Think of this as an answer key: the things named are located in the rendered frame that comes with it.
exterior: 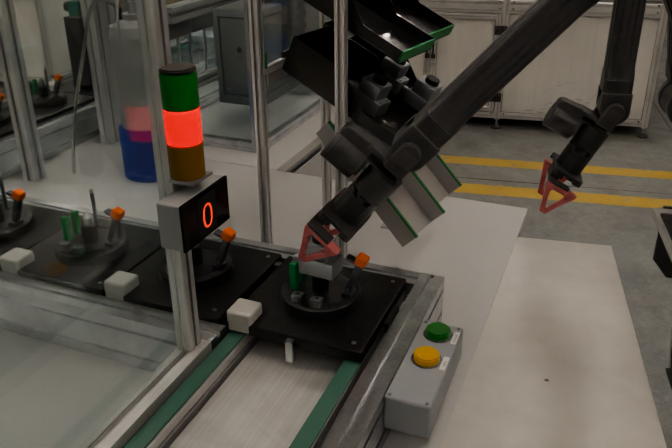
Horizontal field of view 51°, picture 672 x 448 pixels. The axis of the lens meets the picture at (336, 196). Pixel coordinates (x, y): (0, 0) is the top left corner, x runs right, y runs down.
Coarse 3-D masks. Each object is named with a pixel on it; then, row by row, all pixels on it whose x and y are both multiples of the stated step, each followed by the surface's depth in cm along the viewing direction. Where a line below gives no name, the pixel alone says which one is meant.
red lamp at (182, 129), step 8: (168, 112) 94; (176, 112) 93; (184, 112) 93; (192, 112) 94; (168, 120) 94; (176, 120) 93; (184, 120) 94; (192, 120) 94; (200, 120) 96; (168, 128) 94; (176, 128) 94; (184, 128) 94; (192, 128) 95; (200, 128) 96; (168, 136) 95; (176, 136) 94; (184, 136) 94; (192, 136) 95; (200, 136) 96; (168, 144) 96; (176, 144) 95; (184, 144) 95; (192, 144) 95
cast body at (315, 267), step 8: (312, 240) 118; (312, 248) 117; (320, 248) 116; (296, 256) 122; (336, 256) 120; (304, 264) 119; (312, 264) 118; (320, 264) 118; (328, 264) 117; (336, 264) 118; (304, 272) 120; (312, 272) 119; (320, 272) 118; (328, 272) 118; (336, 272) 119
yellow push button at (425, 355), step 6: (420, 348) 110; (426, 348) 110; (432, 348) 110; (414, 354) 109; (420, 354) 108; (426, 354) 108; (432, 354) 108; (438, 354) 108; (420, 360) 107; (426, 360) 107; (432, 360) 107; (438, 360) 108
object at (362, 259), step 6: (360, 252) 117; (348, 258) 117; (354, 258) 117; (360, 258) 116; (366, 258) 116; (354, 264) 117; (360, 264) 116; (366, 264) 116; (354, 270) 117; (360, 270) 117; (354, 276) 118; (348, 282) 119; (354, 282) 118; (348, 288) 119
